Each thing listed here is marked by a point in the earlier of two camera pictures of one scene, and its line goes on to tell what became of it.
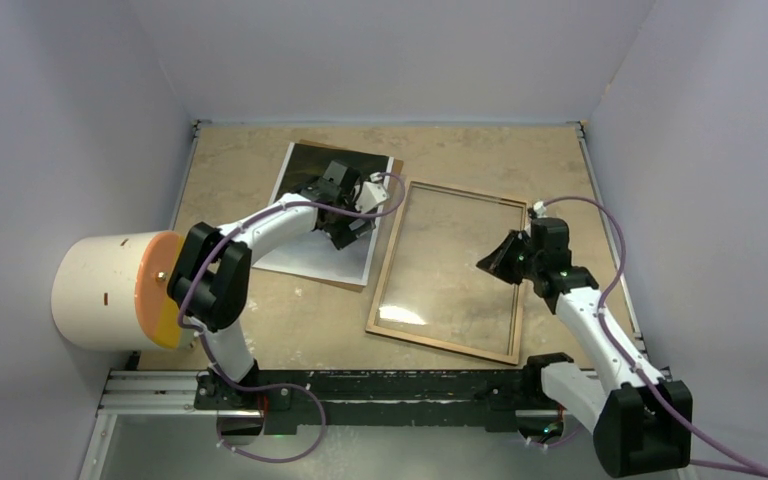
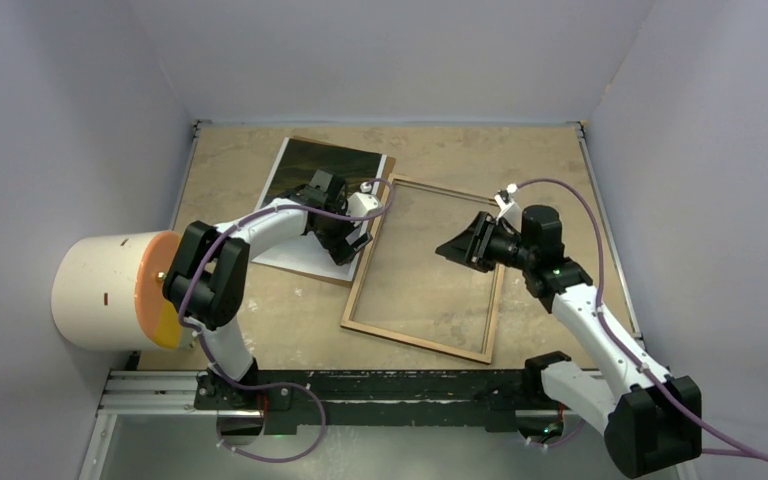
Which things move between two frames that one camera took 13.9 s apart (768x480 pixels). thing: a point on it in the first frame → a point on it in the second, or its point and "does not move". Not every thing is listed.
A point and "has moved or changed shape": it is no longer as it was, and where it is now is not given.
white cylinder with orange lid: (111, 291) does not move
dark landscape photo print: (318, 256) has moved or changed shape
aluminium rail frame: (128, 390) does not move
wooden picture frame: (374, 329) → (391, 179)
